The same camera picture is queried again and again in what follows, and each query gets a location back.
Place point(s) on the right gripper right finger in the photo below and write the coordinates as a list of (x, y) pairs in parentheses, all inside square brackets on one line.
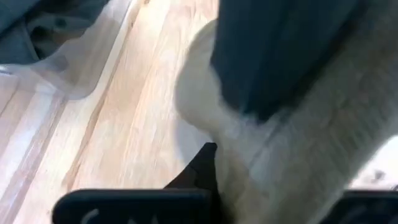
[(367, 208)]

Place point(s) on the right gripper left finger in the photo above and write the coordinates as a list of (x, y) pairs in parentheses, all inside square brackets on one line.
[(192, 177)]

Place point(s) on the beige baseball cap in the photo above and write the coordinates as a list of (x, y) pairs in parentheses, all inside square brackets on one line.
[(311, 140)]

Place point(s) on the dark green baseball cap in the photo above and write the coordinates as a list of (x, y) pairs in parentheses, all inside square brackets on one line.
[(273, 56)]

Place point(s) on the charcoal baseball cap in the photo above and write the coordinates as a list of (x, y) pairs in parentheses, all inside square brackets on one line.
[(12, 43)]

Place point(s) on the clear plastic storage bin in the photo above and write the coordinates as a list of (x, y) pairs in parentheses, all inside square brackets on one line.
[(81, 71)]

